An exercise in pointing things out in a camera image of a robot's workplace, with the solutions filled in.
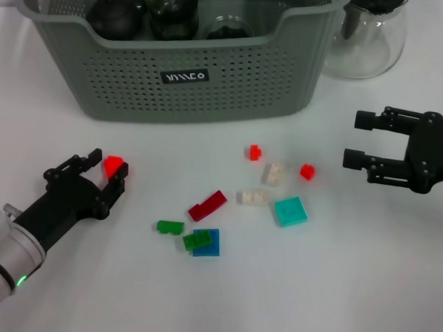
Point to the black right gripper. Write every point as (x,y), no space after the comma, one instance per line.
(432,155)

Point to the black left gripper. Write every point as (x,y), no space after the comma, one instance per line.
(67,200)

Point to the red trapezoid toy block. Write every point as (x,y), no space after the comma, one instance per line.
(112,165)

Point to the glass teacup black base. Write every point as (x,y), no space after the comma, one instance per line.
(173,20)
(229,28)

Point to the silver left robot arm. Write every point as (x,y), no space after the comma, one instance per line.
(11,259)

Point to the small red rounded block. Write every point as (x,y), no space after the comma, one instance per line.
(307,171)

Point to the grey-green perforated storage bin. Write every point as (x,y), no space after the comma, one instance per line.
(203,100)

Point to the small red stepped block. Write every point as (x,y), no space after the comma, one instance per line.
(255,152)

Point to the green sloped toy brick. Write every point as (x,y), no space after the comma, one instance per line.
(170,227)

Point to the silver pipe fitting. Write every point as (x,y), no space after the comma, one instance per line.
(11,210)

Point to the glass carafe with black lid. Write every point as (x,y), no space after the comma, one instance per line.
(368,50)

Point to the dark red long brick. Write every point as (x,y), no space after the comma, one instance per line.
(207,205)

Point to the teal square toy plate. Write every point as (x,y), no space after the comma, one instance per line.
(290,211)

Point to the white square toy brick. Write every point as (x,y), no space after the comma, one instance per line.
(273,174)

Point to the green flat toy brick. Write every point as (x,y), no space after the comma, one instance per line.
(195,241)

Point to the blue square toy plate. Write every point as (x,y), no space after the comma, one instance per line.
(211,248)

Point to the white long toy brick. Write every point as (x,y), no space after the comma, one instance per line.
(252,198)

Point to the black round teapot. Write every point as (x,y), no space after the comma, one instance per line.
(113,19)

